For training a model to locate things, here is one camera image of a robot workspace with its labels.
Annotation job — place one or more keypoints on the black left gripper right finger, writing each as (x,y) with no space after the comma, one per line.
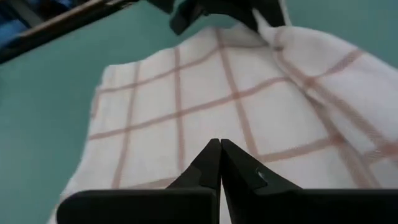
(242,174)

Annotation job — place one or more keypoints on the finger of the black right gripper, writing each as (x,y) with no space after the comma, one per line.
(275,12)
(236,11)

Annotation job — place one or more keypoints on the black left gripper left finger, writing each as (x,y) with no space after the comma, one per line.
(208,168)

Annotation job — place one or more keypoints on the white red-checked towel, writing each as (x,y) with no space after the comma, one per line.
(217,102)

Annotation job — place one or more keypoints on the green table mat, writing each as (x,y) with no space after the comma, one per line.
(46,124)

